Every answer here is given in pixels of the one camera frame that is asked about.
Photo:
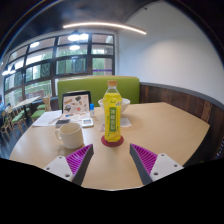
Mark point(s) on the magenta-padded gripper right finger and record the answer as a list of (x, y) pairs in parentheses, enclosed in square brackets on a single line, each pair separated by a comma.
[(163, 166)]

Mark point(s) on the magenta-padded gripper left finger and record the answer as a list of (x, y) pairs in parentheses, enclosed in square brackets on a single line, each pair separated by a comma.
[(61, 166)]

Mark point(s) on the yellow drink bottle orange cap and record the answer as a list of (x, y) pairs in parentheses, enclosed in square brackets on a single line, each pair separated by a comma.
[(112, 116)]

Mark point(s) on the white ribbed mug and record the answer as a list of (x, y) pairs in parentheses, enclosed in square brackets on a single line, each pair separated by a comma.
[(70, 135)]

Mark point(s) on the small dark box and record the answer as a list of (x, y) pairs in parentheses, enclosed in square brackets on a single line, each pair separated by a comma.
[(62, 123)]

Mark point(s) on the white paper sheet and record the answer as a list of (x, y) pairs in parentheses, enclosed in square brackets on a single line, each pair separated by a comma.
[(46, 118)]

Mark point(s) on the small white device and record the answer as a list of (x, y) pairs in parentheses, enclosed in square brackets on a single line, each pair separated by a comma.
[(87, 122)]

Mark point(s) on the flat round red coaster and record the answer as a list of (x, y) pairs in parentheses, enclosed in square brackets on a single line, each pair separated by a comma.
[(112, 144)]

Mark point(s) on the wooden chairs with green seats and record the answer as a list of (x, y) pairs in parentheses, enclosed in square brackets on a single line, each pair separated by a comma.
[(36, 115)]

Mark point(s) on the small blue-capped tube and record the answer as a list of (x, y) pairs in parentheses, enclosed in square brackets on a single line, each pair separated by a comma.
[(92, 110)]

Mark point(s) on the black-framed tablet with stickers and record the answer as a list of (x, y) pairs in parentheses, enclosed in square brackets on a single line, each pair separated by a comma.
[(76, 102)]

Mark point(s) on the white bowl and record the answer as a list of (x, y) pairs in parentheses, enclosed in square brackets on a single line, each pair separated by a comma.
[(125, 105)]

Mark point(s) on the wooden dining table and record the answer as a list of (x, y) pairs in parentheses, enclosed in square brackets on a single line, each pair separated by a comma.
[(26, 101)]

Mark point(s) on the green upholstered bench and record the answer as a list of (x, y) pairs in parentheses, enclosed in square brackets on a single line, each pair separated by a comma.
[(83, 85)]

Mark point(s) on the large dark-framed window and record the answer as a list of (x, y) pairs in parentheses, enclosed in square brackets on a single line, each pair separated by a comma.
[(90, 60)]

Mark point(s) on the black pendant ceiling lamps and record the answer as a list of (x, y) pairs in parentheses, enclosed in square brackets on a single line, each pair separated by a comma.
[(74, 36)]

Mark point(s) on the long curved light strip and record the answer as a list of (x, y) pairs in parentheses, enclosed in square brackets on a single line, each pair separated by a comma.
[(106, 25)]

